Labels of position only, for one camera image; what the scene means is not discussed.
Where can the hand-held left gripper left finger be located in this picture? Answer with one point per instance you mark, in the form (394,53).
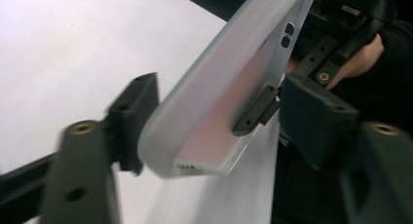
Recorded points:
(84,172)

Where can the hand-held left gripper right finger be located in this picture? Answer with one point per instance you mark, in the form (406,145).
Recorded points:
(324,126)

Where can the phone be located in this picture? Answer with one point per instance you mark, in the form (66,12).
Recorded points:
(211,104)

